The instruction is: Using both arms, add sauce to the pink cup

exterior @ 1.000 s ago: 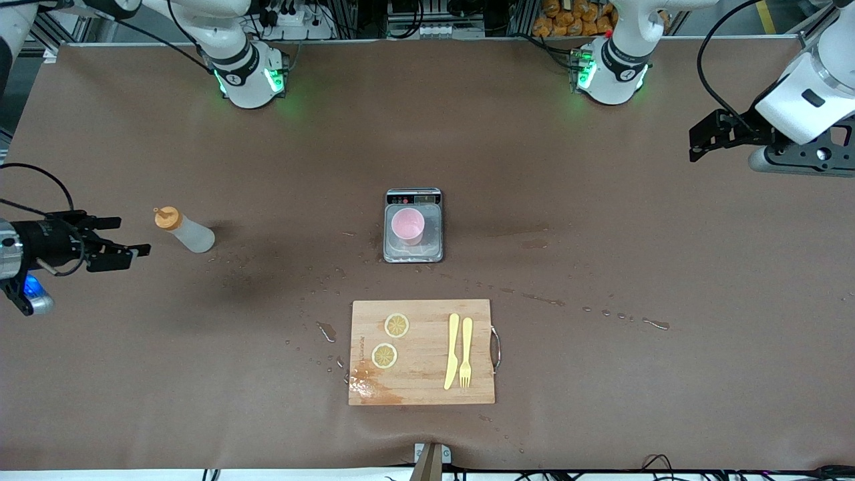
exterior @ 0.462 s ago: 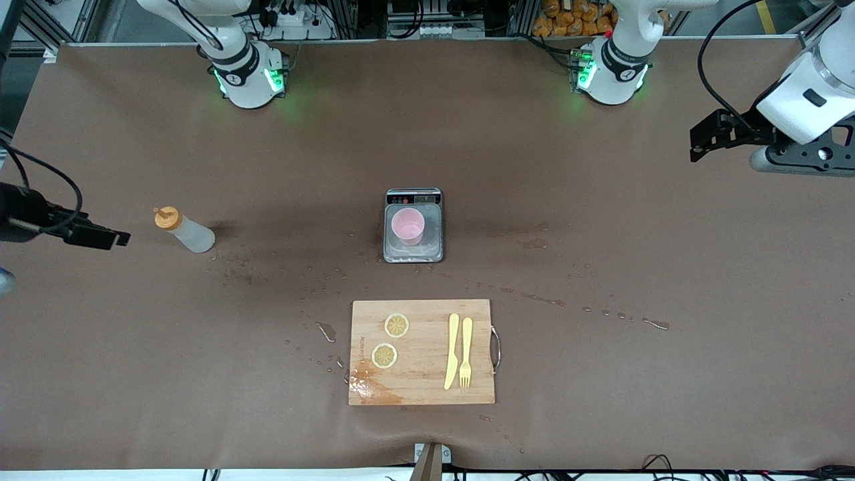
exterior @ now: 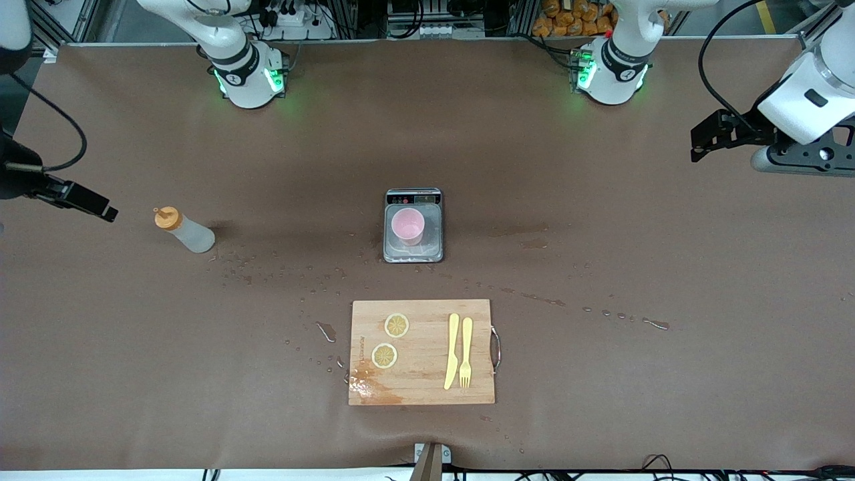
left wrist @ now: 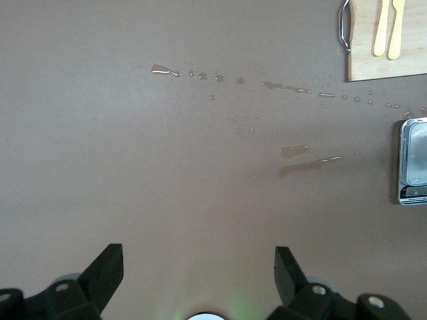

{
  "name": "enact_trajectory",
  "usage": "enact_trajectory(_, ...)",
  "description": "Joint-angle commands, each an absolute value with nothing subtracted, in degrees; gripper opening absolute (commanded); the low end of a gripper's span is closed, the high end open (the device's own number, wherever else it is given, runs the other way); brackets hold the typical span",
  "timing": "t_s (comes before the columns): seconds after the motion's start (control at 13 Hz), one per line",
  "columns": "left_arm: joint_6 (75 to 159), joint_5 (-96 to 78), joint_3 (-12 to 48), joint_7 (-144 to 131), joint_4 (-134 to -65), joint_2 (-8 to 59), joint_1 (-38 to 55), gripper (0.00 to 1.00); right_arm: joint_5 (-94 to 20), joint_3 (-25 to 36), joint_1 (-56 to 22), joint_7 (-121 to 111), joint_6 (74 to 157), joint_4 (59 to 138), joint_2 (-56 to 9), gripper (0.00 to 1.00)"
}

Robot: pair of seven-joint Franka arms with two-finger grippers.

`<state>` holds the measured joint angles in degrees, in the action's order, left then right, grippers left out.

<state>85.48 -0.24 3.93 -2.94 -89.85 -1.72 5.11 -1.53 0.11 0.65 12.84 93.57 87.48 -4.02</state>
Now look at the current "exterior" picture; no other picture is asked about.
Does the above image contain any orange packaged goods pile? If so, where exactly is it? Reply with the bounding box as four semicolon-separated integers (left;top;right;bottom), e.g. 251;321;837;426
532;0;619;37

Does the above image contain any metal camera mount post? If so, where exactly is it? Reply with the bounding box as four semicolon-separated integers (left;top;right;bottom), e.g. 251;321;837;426
413;442;452;481

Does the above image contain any black cable bundle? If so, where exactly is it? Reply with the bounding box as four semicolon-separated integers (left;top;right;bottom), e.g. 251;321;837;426
641;454;855;481

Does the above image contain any white socket strip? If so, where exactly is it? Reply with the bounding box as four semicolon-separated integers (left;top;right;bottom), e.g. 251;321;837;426
257;0;335;41
387;20;485;39

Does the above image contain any pink cup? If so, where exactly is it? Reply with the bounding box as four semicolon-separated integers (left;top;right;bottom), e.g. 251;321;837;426
391;208;425;247

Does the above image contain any wooden cutting board with handle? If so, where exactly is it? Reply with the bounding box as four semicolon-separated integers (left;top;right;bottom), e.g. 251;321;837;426
348;299;502;406

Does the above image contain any aluminium frame profile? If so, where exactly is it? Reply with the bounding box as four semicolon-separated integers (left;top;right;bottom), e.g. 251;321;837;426
798;7;837;53
30;0;102;47

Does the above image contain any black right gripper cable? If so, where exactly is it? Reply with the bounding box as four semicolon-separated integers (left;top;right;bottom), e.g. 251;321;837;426
8;72;89;173

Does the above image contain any yellow plastic fork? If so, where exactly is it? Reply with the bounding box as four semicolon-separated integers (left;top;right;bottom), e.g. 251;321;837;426
459;317;474;389

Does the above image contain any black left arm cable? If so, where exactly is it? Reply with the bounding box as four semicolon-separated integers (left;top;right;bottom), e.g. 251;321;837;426
698;0;769;134

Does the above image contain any silver kitchen scale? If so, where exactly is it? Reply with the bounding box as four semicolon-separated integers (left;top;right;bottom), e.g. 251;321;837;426
383;188;444;264

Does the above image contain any translucent sauce bottle orange cap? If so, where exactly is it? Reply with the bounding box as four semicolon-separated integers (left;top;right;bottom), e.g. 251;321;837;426
154;206;216;255

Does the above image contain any yellow plastic knife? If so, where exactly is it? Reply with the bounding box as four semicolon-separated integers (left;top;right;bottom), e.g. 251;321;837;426
444;313;461;391

